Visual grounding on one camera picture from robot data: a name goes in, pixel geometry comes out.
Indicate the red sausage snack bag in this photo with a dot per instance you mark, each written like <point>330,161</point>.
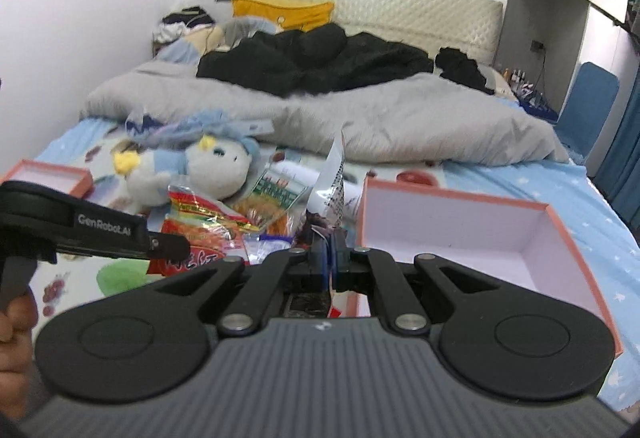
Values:
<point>213,230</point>

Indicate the cream quilted headboard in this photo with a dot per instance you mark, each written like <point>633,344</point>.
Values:
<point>472,26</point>

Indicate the grey duvet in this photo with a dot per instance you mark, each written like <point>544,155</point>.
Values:
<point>422,118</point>

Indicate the black clothing pile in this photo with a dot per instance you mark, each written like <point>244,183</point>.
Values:
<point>319,61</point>

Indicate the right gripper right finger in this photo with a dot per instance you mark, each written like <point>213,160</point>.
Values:
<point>349,269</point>

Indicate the person's left hand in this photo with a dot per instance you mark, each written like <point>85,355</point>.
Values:
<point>17,322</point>

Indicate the white blue plush toy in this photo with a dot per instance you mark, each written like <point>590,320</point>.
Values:
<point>215,166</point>

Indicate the silver dark snack packet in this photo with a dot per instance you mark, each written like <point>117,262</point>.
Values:
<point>325,206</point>

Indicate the blue chair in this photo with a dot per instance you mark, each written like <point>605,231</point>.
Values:
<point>586,110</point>

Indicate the clothes pile by wall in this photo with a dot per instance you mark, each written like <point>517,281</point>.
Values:
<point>181,22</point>

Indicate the yellow pillow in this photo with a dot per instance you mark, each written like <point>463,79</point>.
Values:
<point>286,14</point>

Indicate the pink box lid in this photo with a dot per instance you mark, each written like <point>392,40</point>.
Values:
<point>75,181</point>

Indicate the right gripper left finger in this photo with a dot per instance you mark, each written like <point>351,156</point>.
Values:
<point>317,264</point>

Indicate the green label snack packet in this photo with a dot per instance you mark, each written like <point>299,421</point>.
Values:
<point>267,206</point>

